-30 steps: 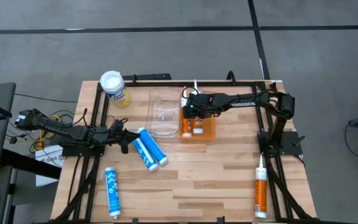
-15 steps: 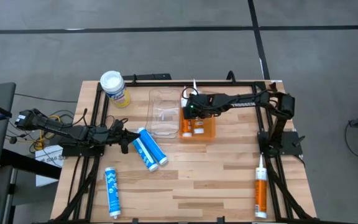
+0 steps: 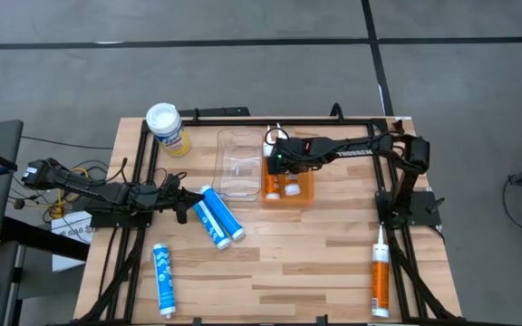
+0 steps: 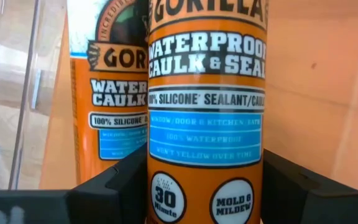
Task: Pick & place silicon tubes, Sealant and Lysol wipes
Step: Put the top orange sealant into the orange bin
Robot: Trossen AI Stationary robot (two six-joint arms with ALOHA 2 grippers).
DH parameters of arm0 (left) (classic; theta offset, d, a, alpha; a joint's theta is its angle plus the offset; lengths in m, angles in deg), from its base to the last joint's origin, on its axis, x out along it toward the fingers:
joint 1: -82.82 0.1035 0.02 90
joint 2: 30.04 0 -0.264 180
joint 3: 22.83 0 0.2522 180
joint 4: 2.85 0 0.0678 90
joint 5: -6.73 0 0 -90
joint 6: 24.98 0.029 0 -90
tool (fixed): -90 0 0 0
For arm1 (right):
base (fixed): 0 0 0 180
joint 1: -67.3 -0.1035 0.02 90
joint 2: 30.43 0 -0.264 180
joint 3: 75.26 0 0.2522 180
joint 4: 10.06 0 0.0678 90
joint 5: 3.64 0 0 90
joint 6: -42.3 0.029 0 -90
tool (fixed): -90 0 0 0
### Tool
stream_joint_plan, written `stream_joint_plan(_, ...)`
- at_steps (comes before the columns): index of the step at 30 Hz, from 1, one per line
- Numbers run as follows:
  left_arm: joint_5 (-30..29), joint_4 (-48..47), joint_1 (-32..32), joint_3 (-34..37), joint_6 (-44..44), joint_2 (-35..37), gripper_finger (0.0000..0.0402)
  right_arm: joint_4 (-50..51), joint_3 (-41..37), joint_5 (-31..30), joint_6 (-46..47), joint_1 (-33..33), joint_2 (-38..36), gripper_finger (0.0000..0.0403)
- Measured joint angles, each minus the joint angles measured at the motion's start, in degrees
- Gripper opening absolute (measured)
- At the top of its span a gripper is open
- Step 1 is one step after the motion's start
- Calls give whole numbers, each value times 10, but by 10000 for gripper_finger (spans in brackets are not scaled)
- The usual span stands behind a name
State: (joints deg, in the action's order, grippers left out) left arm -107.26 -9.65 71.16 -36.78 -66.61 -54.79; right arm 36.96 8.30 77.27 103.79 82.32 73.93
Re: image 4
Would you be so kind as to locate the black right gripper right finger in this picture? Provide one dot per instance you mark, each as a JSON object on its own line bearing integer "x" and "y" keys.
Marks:
{"x": 284, "y": 193}

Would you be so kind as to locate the orange Gorilla sealant tube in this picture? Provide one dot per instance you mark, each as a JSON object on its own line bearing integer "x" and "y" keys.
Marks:
{"x": 113, "y": 93}
{"x": 207, "y": 93}

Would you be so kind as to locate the clear plastic bin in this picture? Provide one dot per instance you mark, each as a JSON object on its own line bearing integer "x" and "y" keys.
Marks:
{"x": 11, "y": 93}

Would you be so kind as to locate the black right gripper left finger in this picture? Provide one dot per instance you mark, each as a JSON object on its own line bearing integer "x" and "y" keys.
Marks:
{"x": 120, "y": 193}

